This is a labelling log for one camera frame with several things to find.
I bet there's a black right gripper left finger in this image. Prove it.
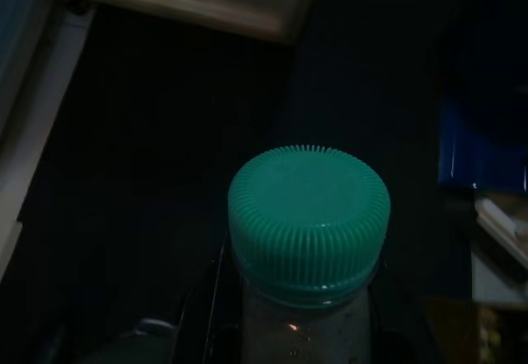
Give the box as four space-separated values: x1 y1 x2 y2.
177 234 245 364

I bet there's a blue plastic bucket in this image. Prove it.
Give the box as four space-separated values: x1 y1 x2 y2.
437 89 528 194

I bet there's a clear bottle with green cap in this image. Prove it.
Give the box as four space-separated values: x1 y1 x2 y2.
227 144 391 364

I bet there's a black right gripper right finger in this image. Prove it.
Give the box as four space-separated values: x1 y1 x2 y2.
365 255 439 364

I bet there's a black floor mat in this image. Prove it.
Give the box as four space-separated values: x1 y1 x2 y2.
0 4 475 364

